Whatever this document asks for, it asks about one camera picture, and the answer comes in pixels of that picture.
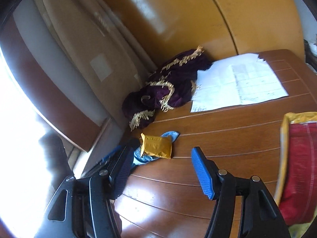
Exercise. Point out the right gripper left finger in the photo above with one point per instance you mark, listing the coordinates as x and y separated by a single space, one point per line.
79 203

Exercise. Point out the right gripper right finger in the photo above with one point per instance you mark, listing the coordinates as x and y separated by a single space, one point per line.
260 215

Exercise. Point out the red foil pouch back side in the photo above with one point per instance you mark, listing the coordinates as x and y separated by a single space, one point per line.
298 202

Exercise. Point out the yellow-rimmed storage bag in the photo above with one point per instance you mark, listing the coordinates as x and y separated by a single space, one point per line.
297 230

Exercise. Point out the blue terry towel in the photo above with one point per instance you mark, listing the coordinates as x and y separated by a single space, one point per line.
145 159

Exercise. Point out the yellow foil packet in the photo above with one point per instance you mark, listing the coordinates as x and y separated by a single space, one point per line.
156 146

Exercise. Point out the white paper sheets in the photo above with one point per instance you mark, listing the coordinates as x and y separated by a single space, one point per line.
240 80

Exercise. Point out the purple velvet cloth gold fringe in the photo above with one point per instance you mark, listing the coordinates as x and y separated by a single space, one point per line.
171 86

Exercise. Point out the beige curtain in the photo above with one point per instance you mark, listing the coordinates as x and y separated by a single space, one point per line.
103 50

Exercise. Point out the cluttered side shelf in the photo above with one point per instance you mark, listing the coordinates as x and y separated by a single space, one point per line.
310 54

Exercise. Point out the wooden wardrobe cabinet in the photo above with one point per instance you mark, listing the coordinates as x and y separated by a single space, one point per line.
223 28

